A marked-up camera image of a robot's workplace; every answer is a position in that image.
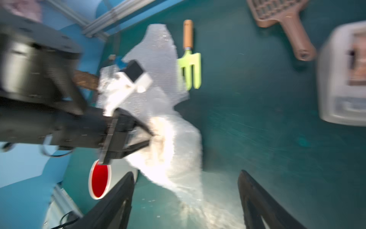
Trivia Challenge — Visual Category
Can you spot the aluminium front rail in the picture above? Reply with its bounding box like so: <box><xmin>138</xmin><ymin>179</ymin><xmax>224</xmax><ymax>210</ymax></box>
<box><xmin>43</xmin><ymin>184</ymin><xmax>83</xmax><ymax>229</ymax></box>

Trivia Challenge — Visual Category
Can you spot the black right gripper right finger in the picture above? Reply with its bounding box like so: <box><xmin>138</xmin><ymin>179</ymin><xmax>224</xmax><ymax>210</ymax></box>
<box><xmin>238</xmin><ymin>170</ymin><xmax>306</xmax><ymax>229</ymax></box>

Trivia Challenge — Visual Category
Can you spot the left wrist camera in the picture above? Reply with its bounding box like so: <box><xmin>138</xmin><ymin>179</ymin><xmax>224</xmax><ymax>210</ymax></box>
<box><xmin>98</xmin><ymin>60</ymin><xmax>153</xmax><ymax>117</ymax></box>

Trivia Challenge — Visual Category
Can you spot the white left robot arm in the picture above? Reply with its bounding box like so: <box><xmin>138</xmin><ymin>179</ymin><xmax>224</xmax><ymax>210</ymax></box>
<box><xmin>1</xmin><ymin>9</ymin><xmax>150</xmax><ymax>165</ymax></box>

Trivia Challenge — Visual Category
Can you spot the green fork wooden handle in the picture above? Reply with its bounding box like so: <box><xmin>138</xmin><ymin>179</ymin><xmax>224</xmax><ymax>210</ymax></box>
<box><xmin>178</xmin><ymin>20</ymin><xmax>202</xmax><ymax>91</ymax></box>

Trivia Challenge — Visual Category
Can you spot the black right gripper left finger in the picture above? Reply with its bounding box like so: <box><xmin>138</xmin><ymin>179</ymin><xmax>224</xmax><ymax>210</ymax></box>
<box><xmin>67</xmin><ymin>172</ymin><xmax>134</xmax><ymax>229</ymax></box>

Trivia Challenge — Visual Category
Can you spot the brown slotted scoop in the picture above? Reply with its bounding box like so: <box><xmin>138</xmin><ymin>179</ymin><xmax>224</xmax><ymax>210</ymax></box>
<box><xmin>247</xmin><ymin>0</ymin><xmax>316</xmax><ymax>61</ymax></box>

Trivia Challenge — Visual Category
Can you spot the white tape dispenser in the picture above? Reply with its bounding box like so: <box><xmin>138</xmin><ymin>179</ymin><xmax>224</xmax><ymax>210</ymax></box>
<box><xmin>316</xmin><ymin>21</ymin><xmax>366</xmax><ymax>127</ymax></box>

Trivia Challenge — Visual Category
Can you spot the white mug red interior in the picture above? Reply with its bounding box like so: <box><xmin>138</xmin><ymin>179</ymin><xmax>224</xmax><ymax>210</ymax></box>
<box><xmin>88</xmin><ymin>159</ymin><xmax>138</xmax><ymax>200</ymax></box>

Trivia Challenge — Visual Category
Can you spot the back aluminium frame bar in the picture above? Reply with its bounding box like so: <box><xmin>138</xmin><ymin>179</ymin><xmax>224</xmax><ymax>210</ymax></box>
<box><xmin>47</xmin><ymin>0</ymin><xmax>154</xmax><ymax>41</ymax></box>

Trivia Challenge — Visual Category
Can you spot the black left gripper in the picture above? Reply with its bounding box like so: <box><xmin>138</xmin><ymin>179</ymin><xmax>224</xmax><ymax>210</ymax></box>
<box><xmin>99</xmin><ymin>108</ymin><xmax>153</xmax><ymax>165</ymax></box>

